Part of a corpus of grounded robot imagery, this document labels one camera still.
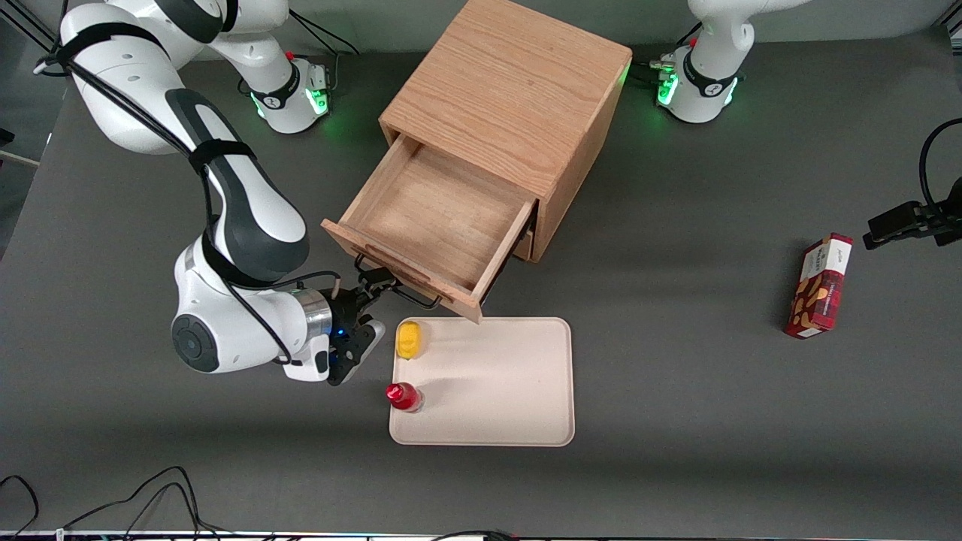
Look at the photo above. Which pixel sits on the oak wooden drawer cabinet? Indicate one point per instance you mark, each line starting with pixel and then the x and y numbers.
pixel 511 83

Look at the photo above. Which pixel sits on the beige plastic tray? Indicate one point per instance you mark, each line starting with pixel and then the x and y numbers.
pixel 503 391

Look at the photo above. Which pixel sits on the grey stand rod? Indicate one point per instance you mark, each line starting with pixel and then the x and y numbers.
pixel 19 158

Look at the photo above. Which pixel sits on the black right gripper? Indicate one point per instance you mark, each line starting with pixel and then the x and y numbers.
pixel 346 308

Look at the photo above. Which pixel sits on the oak drawer front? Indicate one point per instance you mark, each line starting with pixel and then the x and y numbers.
pixel 526 244

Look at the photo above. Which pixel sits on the red squeeze bottle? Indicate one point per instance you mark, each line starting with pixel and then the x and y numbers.
pixel 403 396

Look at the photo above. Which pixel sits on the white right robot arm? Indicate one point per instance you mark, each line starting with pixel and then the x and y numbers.
pixel 248 210

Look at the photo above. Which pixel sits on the yellow squeeze bottle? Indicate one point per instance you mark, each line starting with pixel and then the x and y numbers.
pixel 409 340

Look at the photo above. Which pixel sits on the aluminium frame rail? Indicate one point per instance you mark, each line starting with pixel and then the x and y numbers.
pixel 22 22

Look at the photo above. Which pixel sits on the red plaid snack box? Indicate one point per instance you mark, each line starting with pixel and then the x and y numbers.
pixel 819 289

